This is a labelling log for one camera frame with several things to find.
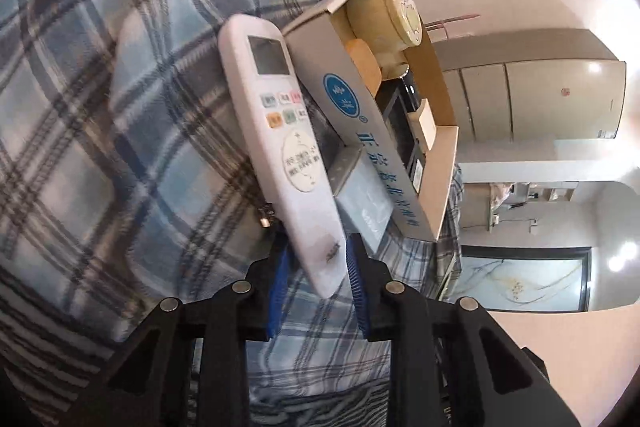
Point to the black framed square box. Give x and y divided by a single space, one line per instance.
397 127

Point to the patterned glass door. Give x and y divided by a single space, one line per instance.
525 279

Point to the beige vanity cabinet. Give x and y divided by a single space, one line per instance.
477 207

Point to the grey flat box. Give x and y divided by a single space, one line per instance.
362 202

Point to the beige refrigerator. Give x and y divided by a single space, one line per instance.
540 87

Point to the round cream lidded container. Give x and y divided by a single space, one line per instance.
385 17

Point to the orange soap bar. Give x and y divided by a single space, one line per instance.
365 64

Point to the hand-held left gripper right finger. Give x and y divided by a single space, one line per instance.
357 287

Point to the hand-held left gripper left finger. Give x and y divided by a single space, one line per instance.
280 287

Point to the white remote control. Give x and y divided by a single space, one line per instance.
280 132

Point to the blue plaid blanket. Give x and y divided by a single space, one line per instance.
100 107

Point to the white charger plug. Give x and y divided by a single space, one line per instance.
425 124

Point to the shallow cardboard box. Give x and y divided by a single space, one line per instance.
340 92

